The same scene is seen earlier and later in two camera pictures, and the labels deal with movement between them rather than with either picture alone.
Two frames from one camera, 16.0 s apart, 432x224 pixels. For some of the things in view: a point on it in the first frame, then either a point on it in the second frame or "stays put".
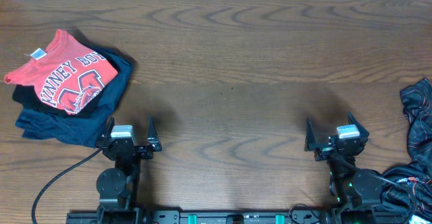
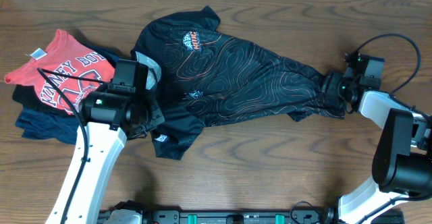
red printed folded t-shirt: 69,75 stays put
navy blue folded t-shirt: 84,129 stays put
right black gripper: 324,151 -> 331,79
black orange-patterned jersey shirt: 416,176 -> 208,77
